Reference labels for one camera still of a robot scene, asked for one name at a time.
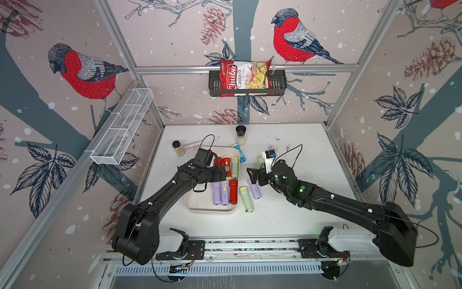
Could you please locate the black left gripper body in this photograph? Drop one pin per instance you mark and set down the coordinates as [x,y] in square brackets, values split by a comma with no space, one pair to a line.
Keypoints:
[213,174]

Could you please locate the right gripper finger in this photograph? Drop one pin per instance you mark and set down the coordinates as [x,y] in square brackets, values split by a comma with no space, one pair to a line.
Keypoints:
[250,170]
[253,180]

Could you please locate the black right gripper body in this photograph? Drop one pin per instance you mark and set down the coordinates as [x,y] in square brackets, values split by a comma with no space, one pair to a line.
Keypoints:
[264,178]

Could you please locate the short red flashlight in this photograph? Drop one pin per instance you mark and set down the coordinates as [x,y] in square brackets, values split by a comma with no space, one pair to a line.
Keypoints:
[226,162]

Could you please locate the red flashlight back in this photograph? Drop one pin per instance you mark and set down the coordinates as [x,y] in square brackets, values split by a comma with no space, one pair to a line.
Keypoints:
[233,197]

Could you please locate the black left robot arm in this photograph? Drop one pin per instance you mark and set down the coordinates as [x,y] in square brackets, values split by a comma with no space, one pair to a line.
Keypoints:
[137,235]

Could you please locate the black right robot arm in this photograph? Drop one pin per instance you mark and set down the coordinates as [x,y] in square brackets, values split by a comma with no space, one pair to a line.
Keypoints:
[395,234]

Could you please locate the cream plastic storage tray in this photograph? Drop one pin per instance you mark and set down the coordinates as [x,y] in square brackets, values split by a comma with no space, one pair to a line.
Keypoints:
[202,202]

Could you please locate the blue flashlight back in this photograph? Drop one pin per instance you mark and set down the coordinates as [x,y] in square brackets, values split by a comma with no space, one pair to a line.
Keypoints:
[242,158]

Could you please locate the green flashlight front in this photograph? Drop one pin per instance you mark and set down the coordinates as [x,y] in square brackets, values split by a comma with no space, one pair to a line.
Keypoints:
[244,193]

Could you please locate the large spice jar black lid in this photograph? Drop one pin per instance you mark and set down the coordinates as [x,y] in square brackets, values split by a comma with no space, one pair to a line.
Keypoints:
[240,131]

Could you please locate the small spice jar black lid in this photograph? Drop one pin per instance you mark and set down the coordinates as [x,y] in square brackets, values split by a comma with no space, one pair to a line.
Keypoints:
[178,148]

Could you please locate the red cassava chips bag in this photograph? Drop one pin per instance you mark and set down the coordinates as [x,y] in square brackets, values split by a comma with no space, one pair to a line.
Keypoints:
[244,75]

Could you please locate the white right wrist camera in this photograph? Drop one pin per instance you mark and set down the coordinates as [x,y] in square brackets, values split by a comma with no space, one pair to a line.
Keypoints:
[270,156]

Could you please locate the pink handled metal tongs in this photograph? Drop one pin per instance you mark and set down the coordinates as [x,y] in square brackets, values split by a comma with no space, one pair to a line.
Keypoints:
[207,142]

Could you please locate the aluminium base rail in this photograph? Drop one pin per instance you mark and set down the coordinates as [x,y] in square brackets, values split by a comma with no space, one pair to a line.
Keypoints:
[241,257]

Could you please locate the black wall basket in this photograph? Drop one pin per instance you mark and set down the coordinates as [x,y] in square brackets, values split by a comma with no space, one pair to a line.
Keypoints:
[277,80]

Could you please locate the white wire mesh shelf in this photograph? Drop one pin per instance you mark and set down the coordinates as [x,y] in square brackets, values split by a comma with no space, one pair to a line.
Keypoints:
[116,140]

